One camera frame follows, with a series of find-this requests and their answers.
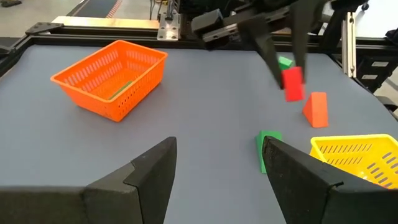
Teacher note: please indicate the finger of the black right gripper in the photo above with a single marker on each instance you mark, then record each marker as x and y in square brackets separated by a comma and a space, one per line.
[303, 34]
[262, 46]

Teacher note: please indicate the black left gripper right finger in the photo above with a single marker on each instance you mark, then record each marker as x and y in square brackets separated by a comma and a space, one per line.
[311, 193]

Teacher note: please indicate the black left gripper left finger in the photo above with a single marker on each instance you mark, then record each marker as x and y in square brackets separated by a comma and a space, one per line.
[124, 193]

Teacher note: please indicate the small green cube block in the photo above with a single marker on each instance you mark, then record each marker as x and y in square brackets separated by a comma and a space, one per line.
[285, 63]

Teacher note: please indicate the red rectangular block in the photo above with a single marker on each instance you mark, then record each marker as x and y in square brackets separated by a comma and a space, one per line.
[293, 85]

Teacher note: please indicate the green wedge block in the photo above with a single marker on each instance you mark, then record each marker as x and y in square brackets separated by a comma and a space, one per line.
[260, 152]

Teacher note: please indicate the orange triangular prism block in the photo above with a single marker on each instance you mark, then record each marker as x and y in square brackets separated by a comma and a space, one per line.
[316, 110]

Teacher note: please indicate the long green block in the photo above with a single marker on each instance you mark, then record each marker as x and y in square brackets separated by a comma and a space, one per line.
[121, 90]

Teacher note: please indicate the yellow plastic basket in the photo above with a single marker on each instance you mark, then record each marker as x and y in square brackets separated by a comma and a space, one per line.
[357, 155]

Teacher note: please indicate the orange plastic basket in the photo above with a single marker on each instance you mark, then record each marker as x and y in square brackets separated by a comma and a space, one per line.
[93, 93]

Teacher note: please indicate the wooden side board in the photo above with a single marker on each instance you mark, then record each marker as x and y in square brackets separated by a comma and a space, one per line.
[105, 22]

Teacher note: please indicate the black mat with striped edges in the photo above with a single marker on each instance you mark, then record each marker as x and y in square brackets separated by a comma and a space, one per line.
[93, 7]

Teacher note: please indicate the silver metal bracket plate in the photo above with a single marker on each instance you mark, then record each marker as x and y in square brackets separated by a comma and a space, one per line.
[168, 28]

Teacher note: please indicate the silver aluminium post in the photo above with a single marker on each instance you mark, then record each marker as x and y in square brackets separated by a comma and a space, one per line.
[349, 43]

